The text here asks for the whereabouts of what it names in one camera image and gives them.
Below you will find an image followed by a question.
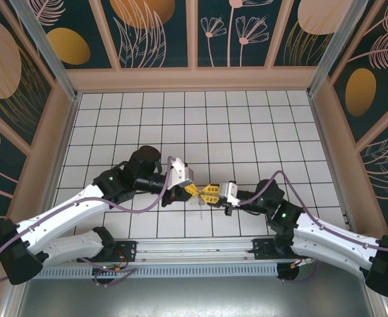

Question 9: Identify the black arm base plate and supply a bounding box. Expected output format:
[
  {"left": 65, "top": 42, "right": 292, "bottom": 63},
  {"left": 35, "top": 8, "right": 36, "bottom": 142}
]
[
  {"left": 110, "top": 240, "right": 137, "bottom": 264},
  {"left": 252, "top": 238, "right": 282, "bottom": 262}
]

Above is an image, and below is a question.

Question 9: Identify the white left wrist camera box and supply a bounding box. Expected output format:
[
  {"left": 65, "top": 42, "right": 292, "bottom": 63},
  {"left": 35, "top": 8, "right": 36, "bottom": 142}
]
[{"left": 167, "top": 157, "right": 196, "bottom": 191}]

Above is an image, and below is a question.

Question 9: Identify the yellow connector with red wires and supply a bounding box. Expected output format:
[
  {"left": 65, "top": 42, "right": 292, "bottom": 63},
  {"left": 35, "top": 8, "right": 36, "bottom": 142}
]
[
  {"left": 289, "top": 256, "right": 314, "bottom": 270},
  {"left": 114, "top": 251, "right": 131, "bottom": 275}
]

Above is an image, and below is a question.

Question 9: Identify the aluminium frame post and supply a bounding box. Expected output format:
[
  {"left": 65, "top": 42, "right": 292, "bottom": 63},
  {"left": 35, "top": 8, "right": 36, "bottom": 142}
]
[
  {"left": 307, "top": 0, "right": 385, "bottom": 96},
  {"left": 8, "top": 0, "right": 79, "bottom": 100}
]

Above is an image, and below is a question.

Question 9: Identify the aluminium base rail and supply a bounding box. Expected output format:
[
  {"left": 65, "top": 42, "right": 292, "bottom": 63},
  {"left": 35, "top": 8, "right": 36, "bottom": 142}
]
[{"left": 15, "top": 234, "right": 375, "bottom": 265}]

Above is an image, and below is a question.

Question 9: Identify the clear plastic zip bag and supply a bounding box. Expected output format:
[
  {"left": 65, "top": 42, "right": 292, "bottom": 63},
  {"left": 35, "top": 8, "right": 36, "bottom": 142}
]
[{"left": 196, "top": 196, "right": 208, "bottom": 221}]

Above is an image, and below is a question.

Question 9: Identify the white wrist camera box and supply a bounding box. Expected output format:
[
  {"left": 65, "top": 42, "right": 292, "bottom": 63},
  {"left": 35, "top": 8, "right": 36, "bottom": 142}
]
[
  {"left": 217, "top": 180, "right": 241, "bottom": 207},
  {"left": 167, "top": 157, "right": 196, "bottom": 191}
]

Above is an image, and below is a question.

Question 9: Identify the grey slotted cable duct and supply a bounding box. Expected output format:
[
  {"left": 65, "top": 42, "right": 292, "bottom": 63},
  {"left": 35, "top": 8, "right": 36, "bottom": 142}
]
[{"left": 34, "top": 264, "right": 280, "bottom": 279}]

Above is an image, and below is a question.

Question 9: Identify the aluminium table edge rail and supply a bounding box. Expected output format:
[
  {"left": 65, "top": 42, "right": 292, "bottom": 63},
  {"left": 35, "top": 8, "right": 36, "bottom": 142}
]
[
  {"left": 307, "top": 94, "right": 358, "bottom": 234},
  {"left": 42, "top": 93, "right": 82, "bottom": 221}
]

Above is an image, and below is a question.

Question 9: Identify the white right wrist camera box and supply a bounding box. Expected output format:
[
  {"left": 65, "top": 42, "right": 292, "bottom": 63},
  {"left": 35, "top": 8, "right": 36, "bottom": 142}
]
[{"left": 217, "top": 180, "right": 241, "bottom": 207}]

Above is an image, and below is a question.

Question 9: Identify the small circuit board with LED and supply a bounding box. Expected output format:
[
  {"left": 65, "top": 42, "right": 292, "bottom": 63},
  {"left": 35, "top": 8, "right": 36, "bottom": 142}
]
[{"left": 93, "top": 263, "right": 115, "bottom": 275}]

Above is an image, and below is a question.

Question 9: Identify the grey metal sheet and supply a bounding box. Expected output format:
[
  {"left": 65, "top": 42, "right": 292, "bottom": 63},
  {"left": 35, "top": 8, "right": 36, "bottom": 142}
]
[{"left": 15, "top": 276, "right": 375, "bottom": 317}]

